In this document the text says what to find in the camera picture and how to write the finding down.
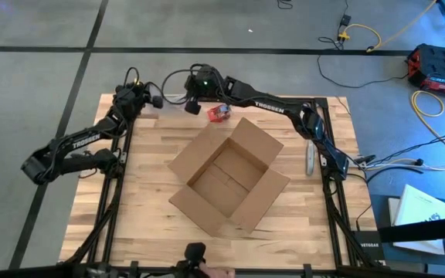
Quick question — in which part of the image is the black round object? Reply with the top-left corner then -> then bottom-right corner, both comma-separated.
175,242 -> 208,278

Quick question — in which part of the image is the person's hand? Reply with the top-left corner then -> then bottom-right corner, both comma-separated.
198,263 -> 236,278

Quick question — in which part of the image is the white booklet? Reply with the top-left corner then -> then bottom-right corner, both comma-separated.
387,184 -> 445,256

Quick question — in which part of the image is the black network switch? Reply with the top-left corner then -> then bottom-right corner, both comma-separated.
355,230 -> 386,262

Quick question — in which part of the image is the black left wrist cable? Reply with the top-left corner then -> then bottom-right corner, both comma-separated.
123,66 -> 141,90

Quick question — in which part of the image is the taped brown cardboard box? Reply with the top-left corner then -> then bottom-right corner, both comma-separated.
167,117 -> 291,237

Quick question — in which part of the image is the black floor cable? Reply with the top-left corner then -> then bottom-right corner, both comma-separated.
317,36 -> 409,90

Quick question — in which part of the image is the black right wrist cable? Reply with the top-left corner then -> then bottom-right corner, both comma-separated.
160,68 -> 192,106

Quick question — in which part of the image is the black clamp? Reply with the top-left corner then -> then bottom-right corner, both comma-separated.
352,154 -> 377,166

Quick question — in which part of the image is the red black tool case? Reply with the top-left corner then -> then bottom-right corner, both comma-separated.
406,42 -> 445,98

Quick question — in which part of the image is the box opener tool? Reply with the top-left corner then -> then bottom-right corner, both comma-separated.
304,140 -> 316,178

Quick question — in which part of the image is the yellow extension cable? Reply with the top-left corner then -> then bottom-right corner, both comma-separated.
337,0 -> 439,53

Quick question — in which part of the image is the black cable bundle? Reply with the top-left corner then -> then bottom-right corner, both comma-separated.
361,129 -> 445,182

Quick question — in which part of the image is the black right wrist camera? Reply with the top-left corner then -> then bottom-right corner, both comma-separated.
184,99 -> 202,116

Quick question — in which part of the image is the small red blue package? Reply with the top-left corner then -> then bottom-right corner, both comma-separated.
206,103 -> 232,124

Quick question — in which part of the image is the yellow coiled cable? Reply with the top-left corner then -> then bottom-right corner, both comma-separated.
410,90 -> 445,171

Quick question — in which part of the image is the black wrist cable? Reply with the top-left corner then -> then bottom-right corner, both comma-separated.
123,66 -> 141,90
160,68 -> 192,106

